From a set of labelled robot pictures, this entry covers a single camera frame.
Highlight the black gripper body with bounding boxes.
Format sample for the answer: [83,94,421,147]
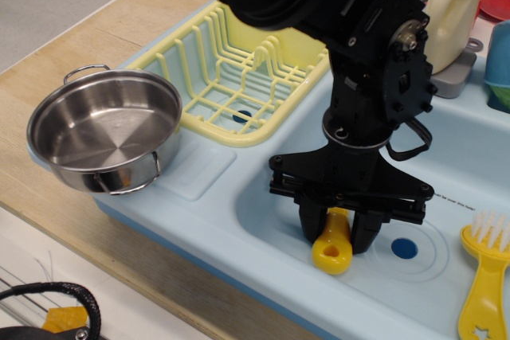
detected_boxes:
[269,143,434,224]

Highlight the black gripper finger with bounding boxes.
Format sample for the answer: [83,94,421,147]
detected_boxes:
[351,210,391,255]
[299,200,328,244]

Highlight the yellow handled white toy knife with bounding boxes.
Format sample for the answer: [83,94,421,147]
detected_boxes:
[312,208,353,276]

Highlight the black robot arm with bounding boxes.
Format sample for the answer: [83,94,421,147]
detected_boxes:
[219,0,437,254]

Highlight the stainless steel pot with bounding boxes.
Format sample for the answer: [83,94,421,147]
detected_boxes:
[26,64,182,195]

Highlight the light blue toy sink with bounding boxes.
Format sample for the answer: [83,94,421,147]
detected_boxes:
[26,0,510,340]

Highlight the grey toy faucet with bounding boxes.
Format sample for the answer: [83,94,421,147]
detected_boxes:
[431,42,476,99]

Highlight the yellow dish brush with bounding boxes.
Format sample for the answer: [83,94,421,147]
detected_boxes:
[457,211,509,339]

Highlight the yellow dish drying rack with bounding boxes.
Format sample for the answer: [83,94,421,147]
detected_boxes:
[123,1,329,147]

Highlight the green plastic item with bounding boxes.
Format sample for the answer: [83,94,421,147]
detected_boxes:
[487,85,510,114]

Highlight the blue plastic cup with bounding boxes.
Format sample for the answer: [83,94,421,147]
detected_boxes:
[484,20,509,88]

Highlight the cream plastic bottle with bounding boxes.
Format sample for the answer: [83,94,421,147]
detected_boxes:
[425,0,480,74]

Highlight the red plastic bowl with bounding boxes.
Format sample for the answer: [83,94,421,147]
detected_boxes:
[478,0,509,22]

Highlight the wooden board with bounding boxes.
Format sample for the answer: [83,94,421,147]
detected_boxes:
[1,0,312,339]

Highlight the yellow tape piece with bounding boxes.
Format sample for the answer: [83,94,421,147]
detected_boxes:
[41,307,88,334]

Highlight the black base with screw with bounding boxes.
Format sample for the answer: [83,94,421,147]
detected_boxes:
[1,326,104,340]

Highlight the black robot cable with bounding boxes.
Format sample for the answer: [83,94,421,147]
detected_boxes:
[385,119,434,161]

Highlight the black braided cable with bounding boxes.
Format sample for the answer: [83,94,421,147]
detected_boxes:
[0,281,102,340]

